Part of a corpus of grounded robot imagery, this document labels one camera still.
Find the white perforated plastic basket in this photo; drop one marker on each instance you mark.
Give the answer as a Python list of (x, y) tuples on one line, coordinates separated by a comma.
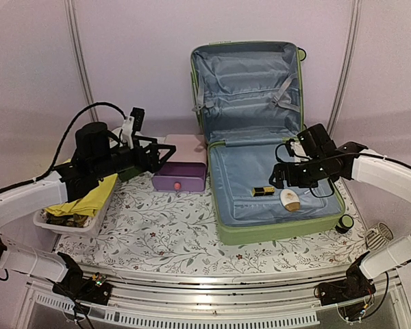
[(91, 228)]

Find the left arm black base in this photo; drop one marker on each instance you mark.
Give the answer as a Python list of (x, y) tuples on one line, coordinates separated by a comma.
[(74, 285)]

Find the white ribbed round object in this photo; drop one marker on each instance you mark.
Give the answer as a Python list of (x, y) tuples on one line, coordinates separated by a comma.
[(378, 236)]

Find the floral white table mat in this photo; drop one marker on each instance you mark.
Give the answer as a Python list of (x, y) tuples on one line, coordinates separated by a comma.
[(144, 230)]

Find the cream round bottle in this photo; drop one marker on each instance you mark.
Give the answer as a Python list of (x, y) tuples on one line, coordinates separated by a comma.
[(290, 200)]

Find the green hard-shell suitcase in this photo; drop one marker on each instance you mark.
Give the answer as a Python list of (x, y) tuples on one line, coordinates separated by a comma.
[(249, 102)]

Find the purple drawer box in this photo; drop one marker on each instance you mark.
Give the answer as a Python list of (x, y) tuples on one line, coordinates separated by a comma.
[(186, 169)]

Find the yellow black plaid cloth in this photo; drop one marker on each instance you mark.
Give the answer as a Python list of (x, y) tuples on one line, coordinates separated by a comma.
[(74, 221)]

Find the yellow garment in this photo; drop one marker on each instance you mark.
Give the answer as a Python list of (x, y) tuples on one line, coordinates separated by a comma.
[(89, 205)]

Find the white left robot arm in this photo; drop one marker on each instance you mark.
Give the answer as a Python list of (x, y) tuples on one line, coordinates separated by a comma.
[(61, 183)]

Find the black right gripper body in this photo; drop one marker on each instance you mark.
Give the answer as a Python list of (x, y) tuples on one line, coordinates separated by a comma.
[(308, 177)]

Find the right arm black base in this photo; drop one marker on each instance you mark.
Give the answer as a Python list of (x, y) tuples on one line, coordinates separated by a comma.
[(354, 286)]

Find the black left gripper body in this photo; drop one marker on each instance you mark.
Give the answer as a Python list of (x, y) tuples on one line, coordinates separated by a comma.
[(107, 165)]

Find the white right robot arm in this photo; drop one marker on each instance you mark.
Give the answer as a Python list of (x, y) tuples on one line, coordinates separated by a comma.
[(376, 180)]

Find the small dark tube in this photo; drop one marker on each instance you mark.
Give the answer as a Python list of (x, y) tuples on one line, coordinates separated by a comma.
[(263, 191)]

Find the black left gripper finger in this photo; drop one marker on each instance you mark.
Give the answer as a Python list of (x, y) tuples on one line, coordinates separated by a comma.
[(158, 155), (131, 125)]

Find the white green drawer box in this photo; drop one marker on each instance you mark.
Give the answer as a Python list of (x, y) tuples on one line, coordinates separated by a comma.
[(130, 173)]

